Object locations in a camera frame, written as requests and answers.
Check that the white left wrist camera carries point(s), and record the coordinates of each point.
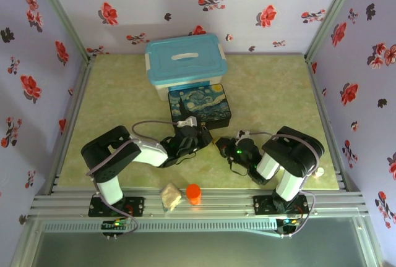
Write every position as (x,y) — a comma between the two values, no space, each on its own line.
(187,121)

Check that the starry night metal box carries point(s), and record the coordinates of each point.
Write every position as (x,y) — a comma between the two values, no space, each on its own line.
(201,103)

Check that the aluminium frame post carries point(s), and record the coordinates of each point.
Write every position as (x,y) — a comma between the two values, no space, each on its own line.
(334,16)
(62,16)

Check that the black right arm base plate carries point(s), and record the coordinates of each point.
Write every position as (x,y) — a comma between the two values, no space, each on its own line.
(263,205)

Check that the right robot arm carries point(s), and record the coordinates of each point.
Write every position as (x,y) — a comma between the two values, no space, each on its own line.
(290,183)

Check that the small white bottle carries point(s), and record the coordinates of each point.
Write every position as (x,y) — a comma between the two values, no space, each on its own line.
(320,172)

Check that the blue lidded storage box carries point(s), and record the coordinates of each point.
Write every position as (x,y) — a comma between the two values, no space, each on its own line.
(185,60)

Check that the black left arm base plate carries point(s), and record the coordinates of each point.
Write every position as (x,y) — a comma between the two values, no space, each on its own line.
(136,206)

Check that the aluminium side rail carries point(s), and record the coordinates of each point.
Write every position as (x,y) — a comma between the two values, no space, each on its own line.
(79,100)
(321,103)

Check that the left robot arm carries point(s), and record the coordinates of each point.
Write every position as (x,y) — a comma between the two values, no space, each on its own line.
(108,186)

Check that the orange plastic cylinder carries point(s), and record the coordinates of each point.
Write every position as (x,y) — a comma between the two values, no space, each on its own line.
(193,193)

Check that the aluminium front rail platform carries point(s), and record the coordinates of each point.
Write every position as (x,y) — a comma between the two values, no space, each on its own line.
(216,208)

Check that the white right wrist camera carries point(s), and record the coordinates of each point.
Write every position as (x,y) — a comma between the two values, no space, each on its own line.
(243,134)

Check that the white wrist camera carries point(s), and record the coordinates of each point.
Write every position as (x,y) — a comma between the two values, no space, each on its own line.
(187,121)
(243,134)

